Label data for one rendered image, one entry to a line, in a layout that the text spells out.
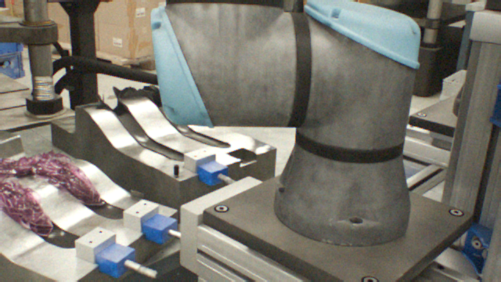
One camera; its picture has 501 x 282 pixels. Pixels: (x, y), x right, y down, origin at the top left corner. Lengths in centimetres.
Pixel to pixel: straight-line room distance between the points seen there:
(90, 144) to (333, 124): 82
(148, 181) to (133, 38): 391
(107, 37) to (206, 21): 467
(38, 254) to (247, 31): 54
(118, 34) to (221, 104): 455
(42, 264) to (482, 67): 66
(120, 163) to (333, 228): 70
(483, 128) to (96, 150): 82
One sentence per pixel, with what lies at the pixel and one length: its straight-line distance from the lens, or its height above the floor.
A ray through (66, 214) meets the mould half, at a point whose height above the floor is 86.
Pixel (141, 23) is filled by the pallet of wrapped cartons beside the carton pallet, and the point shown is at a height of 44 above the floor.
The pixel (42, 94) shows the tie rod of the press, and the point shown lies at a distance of 172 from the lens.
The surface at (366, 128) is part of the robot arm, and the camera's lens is 57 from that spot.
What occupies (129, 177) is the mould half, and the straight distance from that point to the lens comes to 120.
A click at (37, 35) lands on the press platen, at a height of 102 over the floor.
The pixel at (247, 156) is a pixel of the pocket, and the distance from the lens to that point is 121.
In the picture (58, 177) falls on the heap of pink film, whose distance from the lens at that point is 106.
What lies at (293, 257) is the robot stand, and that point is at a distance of 58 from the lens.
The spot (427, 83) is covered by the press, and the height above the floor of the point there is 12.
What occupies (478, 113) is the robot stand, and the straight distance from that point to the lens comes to 76.
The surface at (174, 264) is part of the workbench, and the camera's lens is 104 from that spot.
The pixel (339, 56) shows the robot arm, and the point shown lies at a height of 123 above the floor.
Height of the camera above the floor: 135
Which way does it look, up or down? 22 degrees down
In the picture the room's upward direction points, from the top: 3 degrees clockwise
